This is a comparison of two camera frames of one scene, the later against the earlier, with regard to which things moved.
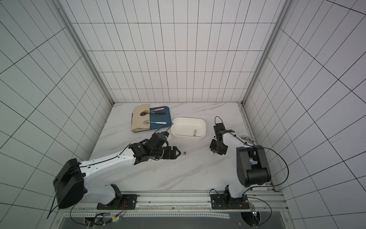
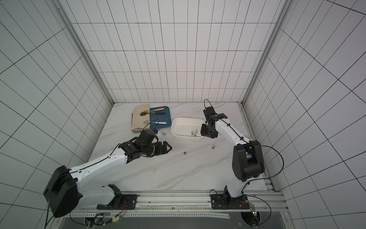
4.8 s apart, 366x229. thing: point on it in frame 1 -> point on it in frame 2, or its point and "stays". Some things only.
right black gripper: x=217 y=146 -> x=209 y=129
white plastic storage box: x=188 y=129 stays
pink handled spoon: x=161 y=109 stays
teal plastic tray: x=160 y=118 stays
